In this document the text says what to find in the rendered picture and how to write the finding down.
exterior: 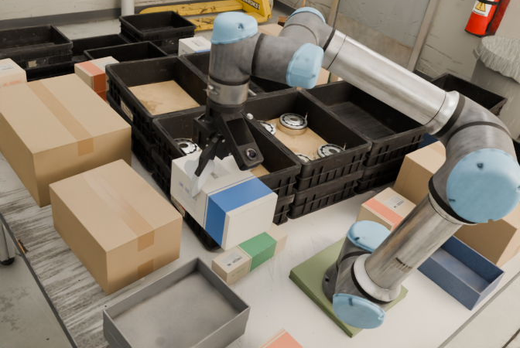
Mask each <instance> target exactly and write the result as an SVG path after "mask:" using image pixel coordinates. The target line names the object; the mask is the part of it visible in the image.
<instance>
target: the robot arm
mask: <svg viewBox="0 0 520 348"><path fill-rule="evenodd" d="M257 25H258V23H257V21H256V20H255V18H253V17H252V16H250V15H247V14H244V13H241V12H224V13H221V14H220V15H217V17H216V18H215V20H214V27H213V32H212V37H211V39H210V42H211V46H210V63H209V73H208V82H207V89H203V95H202V96H203V97H205V98H206V99H207V104H206V113H205V114H201V115H200V116H199V117H197V118H194V119H193V131H192V141H193V142H194V143H195V144H196V145H197V146H198V147H199V148H200V149H201V150H202V152H201V153H200V155H199V157H198V158H197V160H187V161H186V162H185V164H184V169H185V171H186V174H187V175H188V176H189V178H190V181H191V182H190V197H191V198H192V197H194V196H196V195H197V194H198V193H200V189H201V188H202V186H203V185H204V183H205V182H206V180H207V177H208V176H209V175H210V174H211V173H212V172H213V171H214V168H215V164H214V158H215V156H217V157H218V158H219V159H220V160H223V159H224V158H225V157H228V156H230V155H233V157H234V160H235V161H236V163H237V165H238V168H239V169H240V170H241V171H246V170H248V171H249V172H250V171H251V169H253V168H255V167H257V166H258V165H260V164H261V163H262V162H263V160H264V159H263V157H262V154H261V152H260V151H259V149H258V146H257V145H256V143H255V140H254V138H253V136H252V134H251V132H250V130H249V128H248V126H247V124H246V122H245V120H244V118H243V116H242V114H241V111H242V110H243V109H244V108H245V101H246V100H247V97H248V87H249V81H250V75H251V76H254V77H260V78H263V79H266V80H272V81H275V82H279V83H282V84H288V85H289V86H290V87H302V88H306V89H311V88H313V87H314V86H315V85H316V82H317V79H318V76H319V74H320V68H321V67H322V68H324V69H325V70H327V71H329V72H331V73H332V74H334V75H336V76H338V77H339V78H341V79H343V80H345V81H347V82H348V83H350V84H352V85H354V86H355V87H357V88H359V89H361V90H363V91H364V92H366V93H368V94H370V95H371V96H373V97H375V98H377V99H379V100H380V101H382V102H384V103H386V104H387V105H389V106H391V107H393V108H394V109H396V110H398V111H400V112H402V113H403V114H405V115H407V116H409V117H410V118H412V119H414V120H416V121H418V122H419V123H421V124H423V125H425V126H426V131H427V133H428V134H430V135H432V136H433V137H435V138H437V139H438V140H439V141H440V142H441V143H442V144H443V146H444V147H445V149H446V161H445V162H444V163H443V164H442V165H441V167H440V168H439V169H438V170H437V171H436V172H435V173H434V174H433V176H432V177H431V178H430V179H429V181H428V184H427V187H428V191H429V192H428V193H427V194H426V195H425V196H424V197H423V198H422V200H421V201H420V202H419V203H418V204H417V205H416V206H415V207H414V208H413V209H412V211H411V212H410V213H409V214H408V215H407V216H406V217H405V218H404V219H403V220H402V222H401V223H400V224H399V225H398V226H397V227H396V228H395V229H394V230H393V231H392V232H390V231H389V230H387V228H386V227H384V226H382V225H381V224H379V223H376V222H373V221H370V220H361V221H357V222H355V223H353V224H352V225H351V227H350V229H349V230H348V231H347V236H346V238H345V241H344V244H343V246H342V248H341V250H340V254H339V256H338V259H337V260H336V261H335V262H334V263H333V264H332V265H331V266H330V267H329V268H328V269H327V270H326V272H325V274H324V276H323V280H322V288H323V292H324V294H325V296H326V297H327V299H328V300H329V301H330V302H331V303H332V304H333V311H334V313H335V315H336V316H337V318H338V319H340V320H341V321H342V322H344V323H346V324H348V325H349V326H353V327H356V328H359V329H374V328H377V327H379V326H381V325H382V324H383V322H384V320H385V317H386V314H385V310H386V308H387V306H388V305H389V304H390V303H391V302H392V301H394V300H395V299H396V298H397V297H398V295H399V293H400V291H401V283H402V282H403V281H404V280H405V279H406V278H407V277H409V276H410V275H411V274H412V273H413V272H414V271H415V270H416V269H417V268H418V267H419V266H420V265H421V264H422V263H423V262H424V261H425V260H426V259H427V258H429V257H430V256H431V255H432V254H433V253H434V252H435V251H436V250H437V249H438V248H439V247H441V246H442V245H443V244H444V243H445V242H446V241H447V240H448V239H449V238H450V237H452V236H453V235H454V234H455V233H456V232H457V231H458V230H459V229H460V228H461V227H462V226H463V225H464V224H467V225H476V224H478V223H487V222H488V220H493V221H496V220H500V219H501V218H503V217H505V216H507V215H508V214H510V212H511V211H513V209H514V208H516V206H517V205H518V203H519V201H520V166H519V164H518V161H517V158H516V154H515V149H514V145H513V141H512V137H511V134H510V131H509V130H508V129H507V127H506V126H505V124H504V123H503V122H502V121H501V120H500V119H499V118H497V117H496V116H495V115H494V114H492V113H491V112H490V111H488V110H487V109H485V108H484V107H482V106H480V105H479V104H477V103H476V102H474V101H472V100H471V99H469V98H468V97H465V96H464V95H462V94H460V93H458V92H456V91H451V92H448V93H447V92H446V91H444V90H442V89H440V88H438V87H437V86H435V85H433V84H431V83H430V82H428V81H426V80H424V79H423V78H421V77H419V76H417V75H415V74H414V73H412V72H410V71H408V70H407V69H405V68H403V67H401V66H399V65H398V64H396V63H394V62H392V61H391V60H389V59H387V58H385V57H384V56H382V55H380V54H378V53H376V52H375V51H373V50H372V49H369V48H367V47H366V46H364V45H362V44H361V43H359V42H357V41H355V40H354V39H352V38H350V37H349V36H346V35H344V34H343V33H342V32H339V31H337V30H336V29H334V28H332V27H330V26H329V25H327V24H325V20H324V17H323V16H322V15H321V13H320V12H319V11H317V10H316V9H313V8H310V7H304V8H301V9H297V10H296V11H295V12H294V13H293V14H292V15H291V16H290V17H289V18H288V19H287V20H286V22H285V24H284V26H283V28H282V30H281V32H280V33H279V35H278V36H272V35H269V34H264V33H262V32H258V28H257ZM201 118H204V119H201ZM195 127H196V128H197V137H194V132H195Z"/></svg>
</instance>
